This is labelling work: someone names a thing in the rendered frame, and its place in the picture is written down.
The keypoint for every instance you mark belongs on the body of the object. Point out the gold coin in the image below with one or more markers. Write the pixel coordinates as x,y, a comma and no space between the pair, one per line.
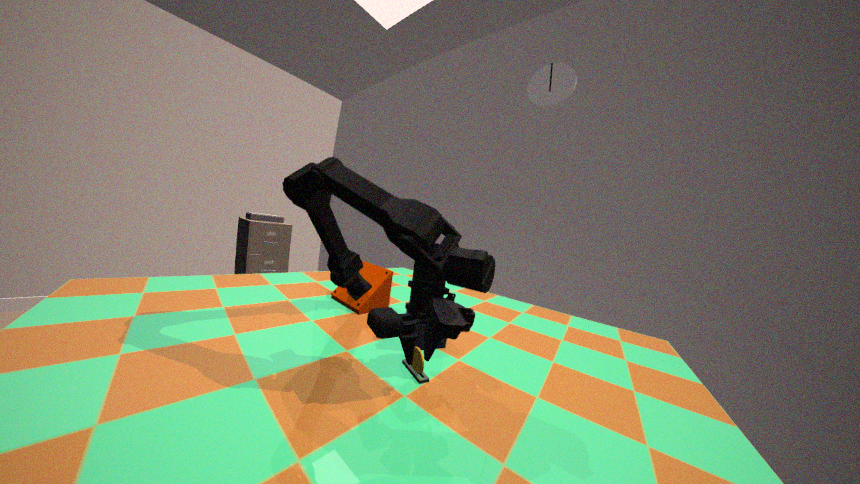
418,361

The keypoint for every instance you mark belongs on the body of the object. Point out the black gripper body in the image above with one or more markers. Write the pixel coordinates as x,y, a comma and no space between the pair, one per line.
387,323

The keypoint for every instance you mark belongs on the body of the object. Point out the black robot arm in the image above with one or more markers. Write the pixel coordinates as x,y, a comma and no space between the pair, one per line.
411,225

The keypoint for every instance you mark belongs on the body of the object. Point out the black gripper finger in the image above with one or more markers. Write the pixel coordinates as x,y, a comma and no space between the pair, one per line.
430,343
407,342

